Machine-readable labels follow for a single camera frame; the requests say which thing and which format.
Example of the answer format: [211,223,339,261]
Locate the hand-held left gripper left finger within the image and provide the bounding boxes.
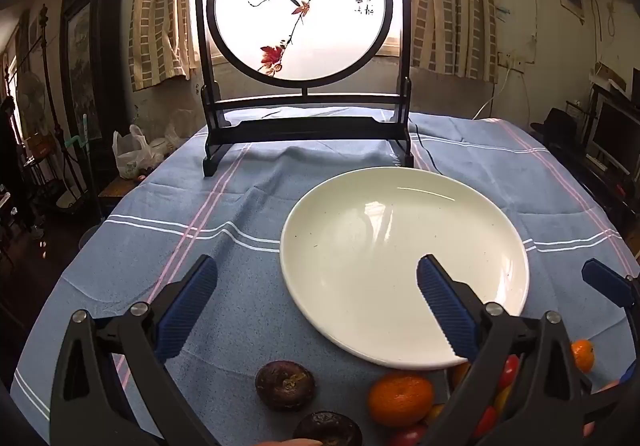
[49,253,221,446]

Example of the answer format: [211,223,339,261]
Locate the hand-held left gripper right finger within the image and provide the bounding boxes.
[416,253,593,446]

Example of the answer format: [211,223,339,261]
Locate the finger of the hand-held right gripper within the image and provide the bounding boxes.
[581,257,640,310]
[590,363,640,446]

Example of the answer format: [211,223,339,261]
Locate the white ceramic plate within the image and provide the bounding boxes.
[280,166,531,371]

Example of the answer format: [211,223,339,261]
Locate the red cherry tomato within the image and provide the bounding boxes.
[474,406,498,438]
[500,355,521,389]
[389,427,428,446]

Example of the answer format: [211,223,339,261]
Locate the dark brown water chestnut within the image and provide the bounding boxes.
[292,411,363,446]
[255,360,317,412]

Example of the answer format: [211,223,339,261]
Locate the blue striped tablecloth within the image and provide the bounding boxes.
[10,112,640,446]

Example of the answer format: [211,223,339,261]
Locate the rough-skinned mandarin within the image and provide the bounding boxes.
[367,371,435,428]

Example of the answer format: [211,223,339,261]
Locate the computer monitor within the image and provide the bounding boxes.
[585,96,640,177]

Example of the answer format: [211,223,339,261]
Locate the black hat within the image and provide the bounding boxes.
[530,107,581,142]

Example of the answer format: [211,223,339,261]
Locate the white plastic bag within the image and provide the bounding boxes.
[112,125,153,179]

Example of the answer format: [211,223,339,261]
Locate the standing fan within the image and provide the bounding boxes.
[17,71,51,137]

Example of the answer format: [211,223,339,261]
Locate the dark framed painting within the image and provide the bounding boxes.
[59,0,128,142]

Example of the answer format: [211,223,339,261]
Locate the beige checked curtain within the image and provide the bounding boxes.
[128,0,201,92]
[410,0,501,83]

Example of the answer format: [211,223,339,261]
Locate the bird painting table screen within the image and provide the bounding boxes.
[192,0,416,178]

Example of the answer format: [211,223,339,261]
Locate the white cable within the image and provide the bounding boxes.
[472,64,516,119]

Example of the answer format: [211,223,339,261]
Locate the wall outlet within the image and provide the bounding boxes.
[497,51,526,73]

